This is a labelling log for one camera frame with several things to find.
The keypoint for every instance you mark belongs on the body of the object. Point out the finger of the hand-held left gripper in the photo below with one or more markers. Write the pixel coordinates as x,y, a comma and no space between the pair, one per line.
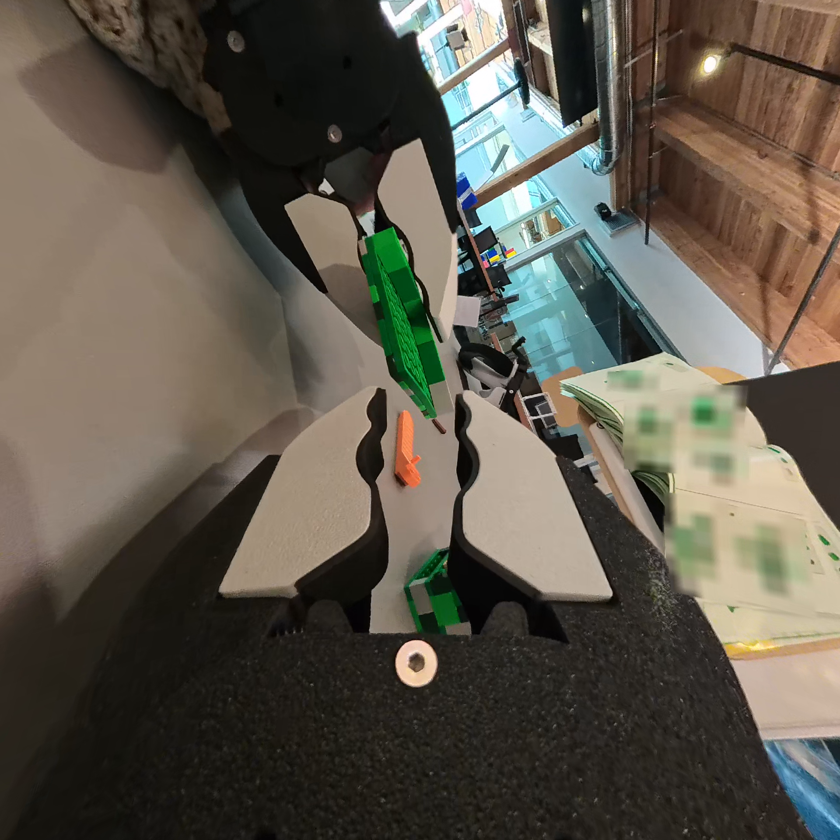
423,216
325,236

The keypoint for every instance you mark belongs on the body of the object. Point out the green lego plate assembly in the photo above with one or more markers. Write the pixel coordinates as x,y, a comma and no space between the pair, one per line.
403,315

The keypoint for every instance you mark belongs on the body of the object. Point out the green grey lego block build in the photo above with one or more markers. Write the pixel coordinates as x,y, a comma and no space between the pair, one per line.
436,597

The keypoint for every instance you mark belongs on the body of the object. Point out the silver ventilation duct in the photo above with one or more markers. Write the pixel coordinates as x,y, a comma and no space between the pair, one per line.
610,85

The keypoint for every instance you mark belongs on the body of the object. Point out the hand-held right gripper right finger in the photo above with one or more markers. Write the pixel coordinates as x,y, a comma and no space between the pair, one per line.
525,518

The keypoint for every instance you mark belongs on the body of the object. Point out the ceiling spot lamp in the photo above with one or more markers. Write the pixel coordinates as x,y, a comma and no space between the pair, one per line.
709,63

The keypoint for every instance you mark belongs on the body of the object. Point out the white paper sheet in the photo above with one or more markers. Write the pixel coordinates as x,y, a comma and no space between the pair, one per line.
467,310

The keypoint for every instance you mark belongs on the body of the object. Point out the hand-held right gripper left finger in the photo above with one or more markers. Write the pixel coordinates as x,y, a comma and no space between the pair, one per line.
315,518

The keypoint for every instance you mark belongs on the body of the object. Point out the black wall screen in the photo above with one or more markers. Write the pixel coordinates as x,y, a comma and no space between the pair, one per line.
571,59

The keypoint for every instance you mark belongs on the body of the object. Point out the black flat board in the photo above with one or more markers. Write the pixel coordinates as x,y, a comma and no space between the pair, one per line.
800,420

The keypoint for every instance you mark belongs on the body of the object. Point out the orange lego brick separator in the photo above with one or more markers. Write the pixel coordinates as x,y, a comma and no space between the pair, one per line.
407,453

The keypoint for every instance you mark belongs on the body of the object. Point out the person's left forearm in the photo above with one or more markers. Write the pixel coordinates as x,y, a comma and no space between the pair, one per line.
151,46

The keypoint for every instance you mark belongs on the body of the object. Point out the lego instruction booklet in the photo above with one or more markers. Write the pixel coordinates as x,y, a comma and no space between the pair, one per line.
754,499

